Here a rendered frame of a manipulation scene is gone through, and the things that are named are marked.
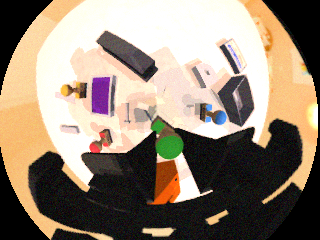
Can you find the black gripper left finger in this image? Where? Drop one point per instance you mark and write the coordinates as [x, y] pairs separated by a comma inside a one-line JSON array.
[[138, 165]]

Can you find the pale pink flat bar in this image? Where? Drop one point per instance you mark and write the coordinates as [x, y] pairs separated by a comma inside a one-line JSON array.
[[66, 98]]

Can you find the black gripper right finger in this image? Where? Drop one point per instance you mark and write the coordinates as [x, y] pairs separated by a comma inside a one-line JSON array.
[[205, 156]]

